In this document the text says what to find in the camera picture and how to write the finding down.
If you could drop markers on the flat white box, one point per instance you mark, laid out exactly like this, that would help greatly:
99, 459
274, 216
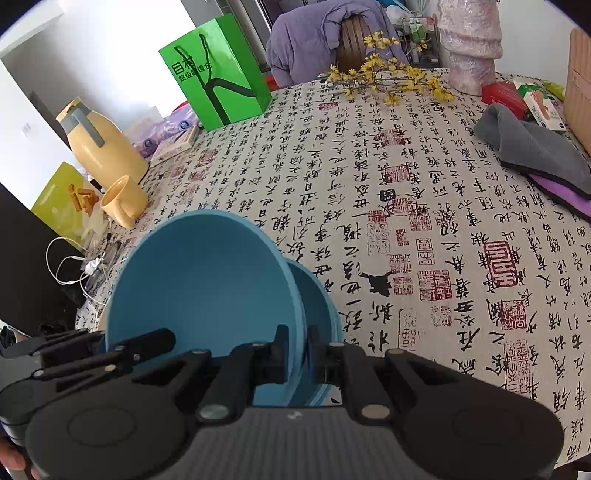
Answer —
178, 143

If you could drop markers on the purple tissue pack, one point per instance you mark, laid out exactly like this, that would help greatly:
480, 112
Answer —
152, 134

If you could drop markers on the yellow mug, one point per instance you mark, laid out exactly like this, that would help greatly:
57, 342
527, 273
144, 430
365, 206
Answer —
122, 201

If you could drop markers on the pink textured vase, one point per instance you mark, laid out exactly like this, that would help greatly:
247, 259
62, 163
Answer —
471, 41

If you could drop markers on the person's left hand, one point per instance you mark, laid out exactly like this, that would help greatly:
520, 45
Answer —
9, 464

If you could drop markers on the calligraphy print tablecloth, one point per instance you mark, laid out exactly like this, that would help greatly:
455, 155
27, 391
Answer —
415, 230

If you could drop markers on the purple cloth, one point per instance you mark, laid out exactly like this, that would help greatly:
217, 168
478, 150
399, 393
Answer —
563, 194

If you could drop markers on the green and white box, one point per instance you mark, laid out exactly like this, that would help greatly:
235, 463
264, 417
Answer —
545, 108

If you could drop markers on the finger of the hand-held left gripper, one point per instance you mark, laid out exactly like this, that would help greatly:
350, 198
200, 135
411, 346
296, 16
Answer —
55, 344
147, 344

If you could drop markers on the yellow flower branch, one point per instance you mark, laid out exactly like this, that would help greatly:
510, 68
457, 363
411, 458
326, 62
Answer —
383, 78

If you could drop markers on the yellow-green snack packet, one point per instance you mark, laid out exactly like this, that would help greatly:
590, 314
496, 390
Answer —
55, 203

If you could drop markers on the cardboard box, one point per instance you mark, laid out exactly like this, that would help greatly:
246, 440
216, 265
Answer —
581, 83

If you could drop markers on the red box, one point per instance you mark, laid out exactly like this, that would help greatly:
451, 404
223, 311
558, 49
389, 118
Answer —
505, 97

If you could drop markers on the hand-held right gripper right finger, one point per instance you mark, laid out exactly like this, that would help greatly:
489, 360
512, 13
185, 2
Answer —
312, 357

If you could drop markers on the black furniture panel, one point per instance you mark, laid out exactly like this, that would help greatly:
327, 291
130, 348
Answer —
27, 258

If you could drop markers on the metal shelf rack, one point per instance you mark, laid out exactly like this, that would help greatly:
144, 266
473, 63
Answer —
418, 32

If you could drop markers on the green paper bag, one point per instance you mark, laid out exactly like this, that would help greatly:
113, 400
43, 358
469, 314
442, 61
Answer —
221, 60

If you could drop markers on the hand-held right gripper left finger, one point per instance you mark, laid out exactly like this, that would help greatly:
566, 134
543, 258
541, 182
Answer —
282, 355

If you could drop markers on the purple padded jacket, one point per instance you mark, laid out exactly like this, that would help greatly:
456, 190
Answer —
304, 32

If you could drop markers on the wooden chair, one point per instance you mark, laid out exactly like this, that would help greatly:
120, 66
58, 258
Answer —
355, 41

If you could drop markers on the grey cloth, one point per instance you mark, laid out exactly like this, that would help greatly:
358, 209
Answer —
531, 143

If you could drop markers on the blue bowl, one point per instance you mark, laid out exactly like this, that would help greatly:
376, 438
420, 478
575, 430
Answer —
203, 277
318, 300

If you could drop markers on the yellow thermos jug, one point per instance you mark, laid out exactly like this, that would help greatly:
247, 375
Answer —
106, 147

